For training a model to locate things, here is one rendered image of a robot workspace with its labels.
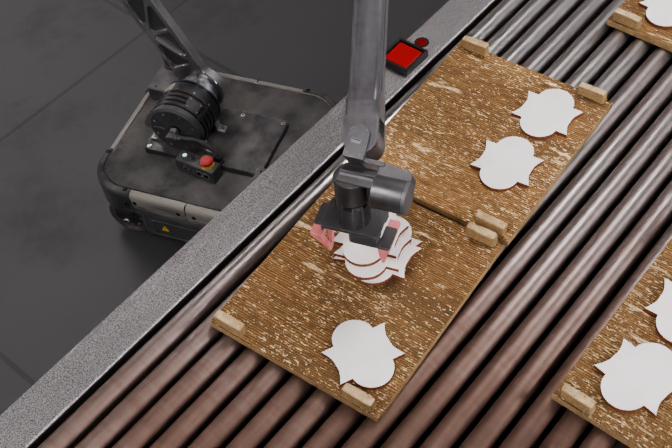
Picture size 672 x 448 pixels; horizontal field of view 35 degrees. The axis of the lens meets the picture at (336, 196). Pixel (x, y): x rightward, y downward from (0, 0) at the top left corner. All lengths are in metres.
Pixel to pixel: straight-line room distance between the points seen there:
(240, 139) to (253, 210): 1.05
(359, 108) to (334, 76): 1.88
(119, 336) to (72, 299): 1.26
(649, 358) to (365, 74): 0.65
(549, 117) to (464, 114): 0.17
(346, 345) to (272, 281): 0.20
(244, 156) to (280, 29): 0.87
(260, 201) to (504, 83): 0.55
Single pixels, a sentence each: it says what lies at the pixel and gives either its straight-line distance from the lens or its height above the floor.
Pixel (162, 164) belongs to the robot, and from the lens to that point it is 3.11.
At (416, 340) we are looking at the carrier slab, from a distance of 1.83.
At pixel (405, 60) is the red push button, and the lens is 2.28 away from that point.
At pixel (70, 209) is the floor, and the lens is 3.40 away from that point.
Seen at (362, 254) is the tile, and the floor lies 0.99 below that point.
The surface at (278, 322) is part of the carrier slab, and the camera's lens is 1.87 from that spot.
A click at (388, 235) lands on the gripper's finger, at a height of 1.07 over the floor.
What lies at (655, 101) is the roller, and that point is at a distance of 2.24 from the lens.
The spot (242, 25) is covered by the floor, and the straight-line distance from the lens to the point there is 3.85.
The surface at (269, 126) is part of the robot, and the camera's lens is 3.11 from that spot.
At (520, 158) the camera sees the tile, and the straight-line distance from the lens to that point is 2.06.
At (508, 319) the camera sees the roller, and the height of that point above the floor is 0.92.
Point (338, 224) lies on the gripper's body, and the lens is 1.78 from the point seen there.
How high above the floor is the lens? 2.48
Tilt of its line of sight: 50 degrees down
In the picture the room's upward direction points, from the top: 7 degrees counter-clockwise
